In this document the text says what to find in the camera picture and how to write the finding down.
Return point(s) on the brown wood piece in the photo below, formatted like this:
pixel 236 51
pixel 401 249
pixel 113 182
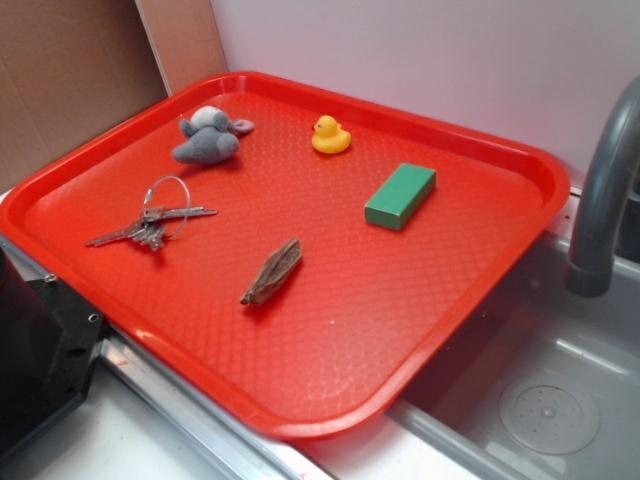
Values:
pixel 274 273

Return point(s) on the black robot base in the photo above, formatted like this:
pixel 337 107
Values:
pixel 50 338

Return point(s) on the green wooden block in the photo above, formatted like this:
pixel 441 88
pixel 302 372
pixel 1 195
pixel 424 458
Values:
pixel 400 196

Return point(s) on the red plastic tray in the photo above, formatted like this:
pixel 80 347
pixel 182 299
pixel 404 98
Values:
pixel 366 307

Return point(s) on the grey plastic sink basin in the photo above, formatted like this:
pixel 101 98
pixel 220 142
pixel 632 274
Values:
pixel 537 383

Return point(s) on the silver keys on ring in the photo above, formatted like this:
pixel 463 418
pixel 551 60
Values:
pixel 156 224

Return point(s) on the brown cardboard panel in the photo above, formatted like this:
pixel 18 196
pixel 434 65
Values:
pixel 71 70

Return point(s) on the grey plush mouse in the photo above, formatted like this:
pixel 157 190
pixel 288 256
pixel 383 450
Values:
pixel 211 137

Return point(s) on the yellow rubber duck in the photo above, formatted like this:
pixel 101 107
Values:
pixel 329 137

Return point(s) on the grey toy faucet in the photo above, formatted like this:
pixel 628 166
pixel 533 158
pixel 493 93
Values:
pixel 607 220

